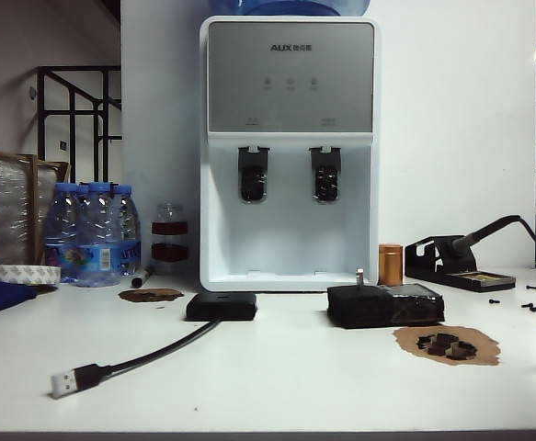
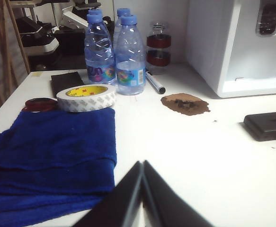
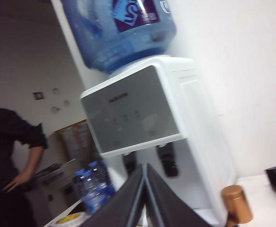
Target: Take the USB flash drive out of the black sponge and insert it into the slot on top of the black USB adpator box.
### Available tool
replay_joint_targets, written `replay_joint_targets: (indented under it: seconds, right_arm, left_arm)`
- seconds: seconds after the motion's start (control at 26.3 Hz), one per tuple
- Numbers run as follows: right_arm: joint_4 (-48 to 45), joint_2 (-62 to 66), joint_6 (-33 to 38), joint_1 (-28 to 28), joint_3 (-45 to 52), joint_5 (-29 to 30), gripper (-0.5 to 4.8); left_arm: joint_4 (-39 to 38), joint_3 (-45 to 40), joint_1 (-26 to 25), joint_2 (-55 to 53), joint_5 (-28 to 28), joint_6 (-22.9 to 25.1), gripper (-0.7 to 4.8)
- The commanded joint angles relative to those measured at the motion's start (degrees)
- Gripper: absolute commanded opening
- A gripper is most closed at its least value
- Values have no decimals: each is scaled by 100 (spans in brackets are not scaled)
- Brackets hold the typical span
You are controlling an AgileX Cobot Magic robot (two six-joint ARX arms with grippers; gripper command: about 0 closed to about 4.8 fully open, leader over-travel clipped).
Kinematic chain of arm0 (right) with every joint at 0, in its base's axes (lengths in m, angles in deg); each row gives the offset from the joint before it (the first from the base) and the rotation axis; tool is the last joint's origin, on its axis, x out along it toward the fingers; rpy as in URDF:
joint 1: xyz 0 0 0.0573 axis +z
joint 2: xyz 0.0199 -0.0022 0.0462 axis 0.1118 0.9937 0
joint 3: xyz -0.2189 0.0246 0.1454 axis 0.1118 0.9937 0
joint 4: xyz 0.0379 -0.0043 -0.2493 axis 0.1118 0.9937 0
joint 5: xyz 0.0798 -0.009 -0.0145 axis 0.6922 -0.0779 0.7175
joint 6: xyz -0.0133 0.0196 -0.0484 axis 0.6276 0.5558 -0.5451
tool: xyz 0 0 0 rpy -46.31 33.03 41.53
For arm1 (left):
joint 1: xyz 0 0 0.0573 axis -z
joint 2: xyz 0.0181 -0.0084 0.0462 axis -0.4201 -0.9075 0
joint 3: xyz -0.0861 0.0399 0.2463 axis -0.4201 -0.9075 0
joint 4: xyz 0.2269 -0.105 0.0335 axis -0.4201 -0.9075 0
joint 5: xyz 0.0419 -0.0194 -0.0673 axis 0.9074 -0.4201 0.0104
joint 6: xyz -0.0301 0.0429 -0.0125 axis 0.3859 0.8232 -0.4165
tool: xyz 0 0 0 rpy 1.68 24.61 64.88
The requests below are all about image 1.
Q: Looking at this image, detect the black sponge block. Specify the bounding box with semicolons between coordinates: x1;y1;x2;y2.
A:
325;284;395;330

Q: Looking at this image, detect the shiny black block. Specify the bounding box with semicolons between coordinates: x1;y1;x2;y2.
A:
389;283;446;327

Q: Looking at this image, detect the black USB hub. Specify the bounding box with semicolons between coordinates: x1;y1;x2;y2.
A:
185;292;258;322

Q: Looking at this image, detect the black dispenser tap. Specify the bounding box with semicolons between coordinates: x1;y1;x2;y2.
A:
308;145;342;205
237;145;269;204

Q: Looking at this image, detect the clear jar with red bands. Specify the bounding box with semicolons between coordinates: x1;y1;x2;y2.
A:
151;201;190;276

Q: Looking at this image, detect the gold metal cylinder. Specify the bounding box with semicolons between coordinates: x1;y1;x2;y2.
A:
378;243;404;286

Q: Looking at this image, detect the white AUX water dispenser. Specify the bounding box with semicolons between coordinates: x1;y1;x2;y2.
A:
198;15;382;294

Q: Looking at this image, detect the black marker pen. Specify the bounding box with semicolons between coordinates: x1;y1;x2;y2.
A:
131;265;154;288

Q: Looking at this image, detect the black soldering iron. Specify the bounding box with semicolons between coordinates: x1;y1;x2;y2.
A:
446;214;536;266

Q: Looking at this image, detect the black soldering iron stand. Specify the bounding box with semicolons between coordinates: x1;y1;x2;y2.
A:
404;235;517;293

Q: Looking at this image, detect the blue water jug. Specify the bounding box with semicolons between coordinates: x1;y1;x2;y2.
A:
209;0;372;18

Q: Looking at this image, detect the black stair railing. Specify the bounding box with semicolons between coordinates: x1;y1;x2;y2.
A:
36;65;122;172

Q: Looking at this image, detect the white double-sided tape roll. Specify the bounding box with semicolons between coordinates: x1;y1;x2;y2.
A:
0;264;62;287

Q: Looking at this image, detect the black USB hub cable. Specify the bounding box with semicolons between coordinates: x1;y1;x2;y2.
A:
50;319;222;399

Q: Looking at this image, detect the wooden frame with plastic wrap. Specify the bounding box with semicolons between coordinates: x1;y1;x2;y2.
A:
0;143;72;267

